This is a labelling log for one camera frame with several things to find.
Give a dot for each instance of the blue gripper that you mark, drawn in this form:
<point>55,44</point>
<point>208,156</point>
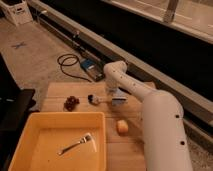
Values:
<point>118,101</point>

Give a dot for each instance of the metal fork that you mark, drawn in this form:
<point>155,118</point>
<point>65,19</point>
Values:
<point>82,140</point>

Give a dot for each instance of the yellow plastic tub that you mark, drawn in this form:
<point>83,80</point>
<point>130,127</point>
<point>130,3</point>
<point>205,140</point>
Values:
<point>46,133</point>

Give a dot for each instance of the white storage crate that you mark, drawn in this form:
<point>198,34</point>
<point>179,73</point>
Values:
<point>17,13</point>

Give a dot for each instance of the blue power supply box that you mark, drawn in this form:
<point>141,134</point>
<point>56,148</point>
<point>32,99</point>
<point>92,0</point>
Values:
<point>92,69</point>

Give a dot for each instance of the dark grape bunch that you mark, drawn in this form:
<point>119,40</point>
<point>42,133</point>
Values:
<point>71,103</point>

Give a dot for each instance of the black chair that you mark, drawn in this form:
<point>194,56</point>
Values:
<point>14,110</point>

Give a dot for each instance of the white dish brush black bristles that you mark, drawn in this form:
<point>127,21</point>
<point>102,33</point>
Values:
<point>97,100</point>

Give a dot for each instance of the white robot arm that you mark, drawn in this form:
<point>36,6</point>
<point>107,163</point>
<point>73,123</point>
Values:
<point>165,140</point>

